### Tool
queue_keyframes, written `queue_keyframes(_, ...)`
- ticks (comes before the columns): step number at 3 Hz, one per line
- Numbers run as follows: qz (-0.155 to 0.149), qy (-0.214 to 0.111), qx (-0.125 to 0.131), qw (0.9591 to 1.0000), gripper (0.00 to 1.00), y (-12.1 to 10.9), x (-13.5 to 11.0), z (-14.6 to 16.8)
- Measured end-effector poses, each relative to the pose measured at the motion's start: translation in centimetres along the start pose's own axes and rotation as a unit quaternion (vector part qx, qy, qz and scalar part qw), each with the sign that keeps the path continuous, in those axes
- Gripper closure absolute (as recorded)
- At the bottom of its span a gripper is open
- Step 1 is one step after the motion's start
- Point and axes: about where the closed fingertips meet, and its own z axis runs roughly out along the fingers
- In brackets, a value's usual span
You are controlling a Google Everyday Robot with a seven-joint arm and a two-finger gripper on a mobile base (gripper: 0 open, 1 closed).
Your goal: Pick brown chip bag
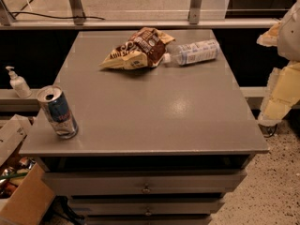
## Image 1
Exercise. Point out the white pump dispenser bottle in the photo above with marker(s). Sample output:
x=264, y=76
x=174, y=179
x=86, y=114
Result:
x=18, y=83

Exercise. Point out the silver blue energy drink can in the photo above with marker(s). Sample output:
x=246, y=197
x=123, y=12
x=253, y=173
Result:
x=53, y=102

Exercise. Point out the top drawer knob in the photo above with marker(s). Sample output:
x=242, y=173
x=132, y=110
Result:
x=146, y=190

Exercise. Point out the brown chip bag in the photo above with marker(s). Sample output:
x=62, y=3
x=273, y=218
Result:
x=144, y=49

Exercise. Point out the clear plastic water bottle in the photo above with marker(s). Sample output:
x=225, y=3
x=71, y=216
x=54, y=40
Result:
x=192, y=53

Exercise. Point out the drawer knob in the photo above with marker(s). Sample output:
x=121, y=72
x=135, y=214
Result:
x=146, y=190
x=148, y=212

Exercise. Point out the grey drawer cabinet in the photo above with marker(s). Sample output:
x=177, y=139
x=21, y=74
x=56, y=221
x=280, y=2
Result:
x=186, y=132

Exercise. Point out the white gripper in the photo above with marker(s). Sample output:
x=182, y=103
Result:
x=291, y=37

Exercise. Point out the lower drawer knob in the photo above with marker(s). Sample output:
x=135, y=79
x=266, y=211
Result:
x=148, y=212

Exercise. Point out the cardboard box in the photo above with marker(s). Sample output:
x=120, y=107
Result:
x=30, y=197

